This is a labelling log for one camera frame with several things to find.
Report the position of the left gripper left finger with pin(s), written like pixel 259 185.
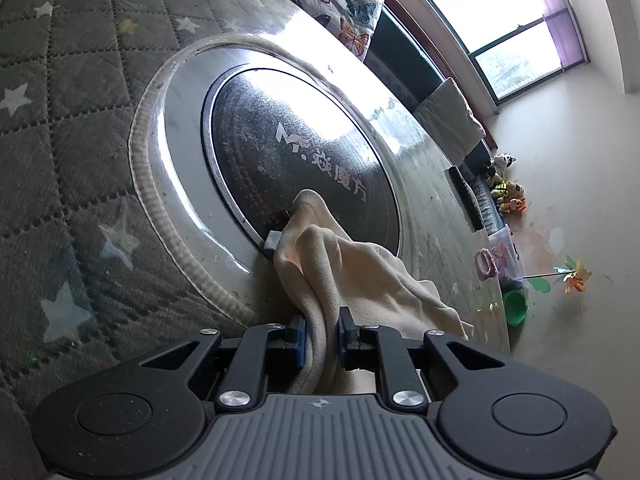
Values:
pixel 266 359

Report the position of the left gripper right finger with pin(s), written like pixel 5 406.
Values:
pixel 382 351

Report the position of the cream beige shirt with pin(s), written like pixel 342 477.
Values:
pixel 322 269

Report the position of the pink hair scrunchie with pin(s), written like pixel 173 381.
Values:
pixel 484 264

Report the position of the green plastic bowl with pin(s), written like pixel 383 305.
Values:
pixel 515 307

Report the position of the clear plastic storage box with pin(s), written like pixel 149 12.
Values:
pixel 505 254

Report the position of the black remote control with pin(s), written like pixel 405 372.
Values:
pixel 467 198

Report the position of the yellow brown plush toy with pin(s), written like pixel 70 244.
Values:
pixel 506 191

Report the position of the colourful paper pinwheel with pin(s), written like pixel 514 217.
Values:
pixel 573 276

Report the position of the round black induction cooktop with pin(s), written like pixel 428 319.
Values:
pixel 268 134

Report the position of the black white plush toy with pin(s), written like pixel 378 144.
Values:
pixel 502 162

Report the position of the plain beige pillow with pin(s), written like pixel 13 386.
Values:
pixel 447 117

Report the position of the green framed window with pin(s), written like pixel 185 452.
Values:
pixel 512 45

